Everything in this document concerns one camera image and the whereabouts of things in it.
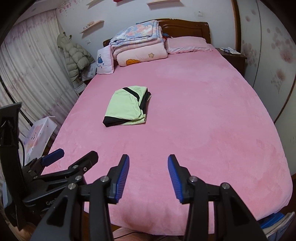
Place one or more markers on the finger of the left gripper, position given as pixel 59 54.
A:
pixel 50 158
pixel 81 166

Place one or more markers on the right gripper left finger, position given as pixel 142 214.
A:
pixel 63 221

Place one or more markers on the folded blue floral blanket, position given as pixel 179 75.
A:
pixel 138 33

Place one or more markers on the brown wooden headboard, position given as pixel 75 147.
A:
pixel 172 28

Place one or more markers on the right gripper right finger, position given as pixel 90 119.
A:
pixel 232 218

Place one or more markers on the white cartoon pillow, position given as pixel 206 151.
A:
pixel 105 61

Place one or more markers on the wooden wall shelf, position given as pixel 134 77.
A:
pixel 91 25

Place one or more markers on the white patterned gift bag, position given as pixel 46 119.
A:
pixel 38 137

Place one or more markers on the beige puffer jacket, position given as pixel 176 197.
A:
pixel 76 57

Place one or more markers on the green and black hooded jacket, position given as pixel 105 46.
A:
pixel 127 106

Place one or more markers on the white curtain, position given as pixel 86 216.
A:
pixel 33 69

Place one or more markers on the floral sliding wardrobe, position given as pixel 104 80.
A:
pixel 270 68

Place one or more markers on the items on nightstand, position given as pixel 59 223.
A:
pixel 229 50

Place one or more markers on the pink bed sheet mattress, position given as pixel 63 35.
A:
pixel 202 111

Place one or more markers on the dark wooden nightstand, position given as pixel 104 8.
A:
pixel 237 61

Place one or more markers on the pink pillow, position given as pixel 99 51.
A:
pixel 186 44

